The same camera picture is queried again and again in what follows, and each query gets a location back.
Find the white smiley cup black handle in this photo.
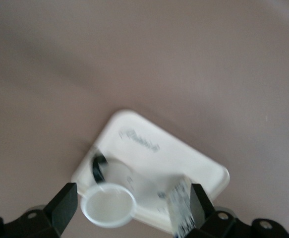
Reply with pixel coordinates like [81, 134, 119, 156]
[81, 151, 137, 228]

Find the cream tray with rabbit print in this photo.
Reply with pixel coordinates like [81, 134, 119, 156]
[71, 108, 231, 235]

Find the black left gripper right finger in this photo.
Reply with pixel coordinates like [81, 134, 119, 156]
[187, 183, 289, 238]

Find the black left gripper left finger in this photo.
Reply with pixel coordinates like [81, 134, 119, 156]
[0, 182, 79, 238]

